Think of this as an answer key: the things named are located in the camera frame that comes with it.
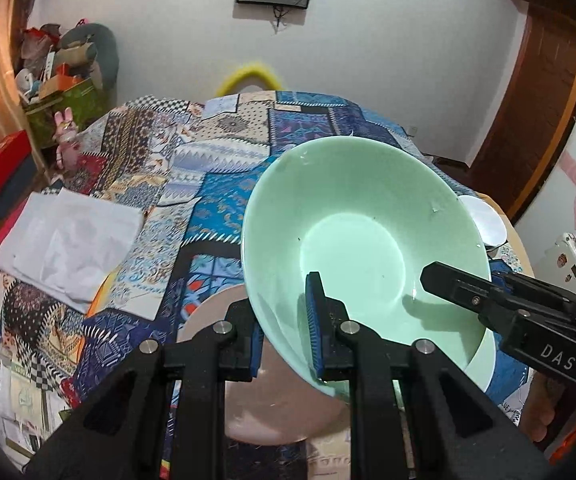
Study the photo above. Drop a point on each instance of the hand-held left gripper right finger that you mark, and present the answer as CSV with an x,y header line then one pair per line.
x,y
314,325

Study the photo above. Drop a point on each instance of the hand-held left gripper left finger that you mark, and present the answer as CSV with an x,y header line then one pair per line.
x,y
255,355

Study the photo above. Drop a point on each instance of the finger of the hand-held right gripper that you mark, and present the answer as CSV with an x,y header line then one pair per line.
x,y
458,287
538,295

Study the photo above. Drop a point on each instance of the large green bowl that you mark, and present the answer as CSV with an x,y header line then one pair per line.
x,y
358,240

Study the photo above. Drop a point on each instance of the person's right hand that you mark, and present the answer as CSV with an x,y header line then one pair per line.
x,y
548,410

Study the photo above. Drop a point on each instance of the white sticker-covered box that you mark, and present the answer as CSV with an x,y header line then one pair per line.
x,y
563,260

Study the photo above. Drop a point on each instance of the pink plate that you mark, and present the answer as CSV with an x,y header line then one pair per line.
x,y
278,410

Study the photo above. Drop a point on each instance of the small white bowl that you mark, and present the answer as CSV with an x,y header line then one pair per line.
x,y
485,220

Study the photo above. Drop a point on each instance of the person's orange clothing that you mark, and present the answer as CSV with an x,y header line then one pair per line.
x,y
570,449

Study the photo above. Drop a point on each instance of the patchwork printed blanket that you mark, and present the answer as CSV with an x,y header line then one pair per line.
x,y
217,185

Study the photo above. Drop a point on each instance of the brown wooden door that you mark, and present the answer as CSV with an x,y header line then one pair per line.
x,y
533,100

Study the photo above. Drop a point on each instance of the white folded cloth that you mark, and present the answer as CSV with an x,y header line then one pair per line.
x,y
67,245

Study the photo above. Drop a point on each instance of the pink bunny toy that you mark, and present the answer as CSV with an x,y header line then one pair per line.
x,y
67,142

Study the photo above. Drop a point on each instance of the dark grey box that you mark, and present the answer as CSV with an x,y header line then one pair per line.
x,y
7,197

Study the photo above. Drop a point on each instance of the grey plush toy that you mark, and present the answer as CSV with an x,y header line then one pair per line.
x,y
98,47

